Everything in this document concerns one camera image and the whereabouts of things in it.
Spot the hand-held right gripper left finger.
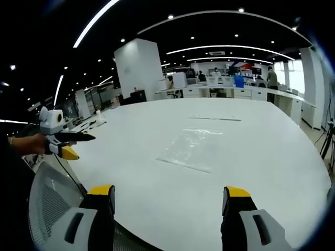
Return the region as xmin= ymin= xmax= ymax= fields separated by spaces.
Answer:
xmin=44 ymin=184 xmax=116 ymax=251

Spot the white machine box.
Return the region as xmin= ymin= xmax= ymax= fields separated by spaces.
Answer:
xmin=172 ymin=72 xmax=187 ymax=89

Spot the white square pillar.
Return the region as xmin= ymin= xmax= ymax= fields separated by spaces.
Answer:
xmin=113 ymin=38 xmax=166 ymax=99

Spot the clear plastic strip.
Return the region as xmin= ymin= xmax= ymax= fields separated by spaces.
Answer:
xmin=188 ymin=116 xmax=242 ymax=122

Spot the white plastic bottle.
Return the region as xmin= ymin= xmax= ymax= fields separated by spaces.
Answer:
xmin=95 ymin=110 xmax=106 ymax=127

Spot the black cable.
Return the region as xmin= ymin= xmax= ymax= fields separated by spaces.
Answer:
xmin=53 ymin=153 xmax=88 ymax=196

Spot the person's left hand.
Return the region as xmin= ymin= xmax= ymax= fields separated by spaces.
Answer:
xmin=11 ymin=133 xmax=49 ymax=156

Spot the black cabinet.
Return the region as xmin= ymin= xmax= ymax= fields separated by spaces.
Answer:
xmin=122 ymin=89 xmax=147 ymax=106

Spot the clear resealable plastic bag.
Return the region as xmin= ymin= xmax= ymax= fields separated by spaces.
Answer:
xmin=155 ymin=126 xmax=224 ymax=174

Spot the white mesh office chair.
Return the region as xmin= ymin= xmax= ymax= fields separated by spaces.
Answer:
xmin=28 ymin=161 xmax=163 ymax=251

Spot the black tripod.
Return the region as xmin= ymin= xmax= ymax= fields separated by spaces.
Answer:
xmin=319 ymin=91 xmax=335 ymax=174

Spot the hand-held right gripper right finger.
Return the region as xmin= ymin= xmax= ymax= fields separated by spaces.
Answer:
xmin=220 ymin=186 xmax=293 ymax=251

